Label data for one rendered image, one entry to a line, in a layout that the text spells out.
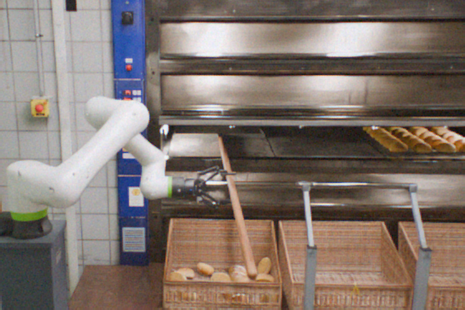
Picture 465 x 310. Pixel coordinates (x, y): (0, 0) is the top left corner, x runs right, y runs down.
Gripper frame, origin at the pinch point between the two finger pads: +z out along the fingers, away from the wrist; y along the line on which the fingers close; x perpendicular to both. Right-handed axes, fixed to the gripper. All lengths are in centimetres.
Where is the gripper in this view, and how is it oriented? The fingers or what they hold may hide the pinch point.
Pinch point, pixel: (232, 187)
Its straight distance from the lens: 244.7
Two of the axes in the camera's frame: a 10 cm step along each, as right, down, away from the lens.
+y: 0.0, 9.6, 2.7
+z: 10.0, 0.0, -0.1
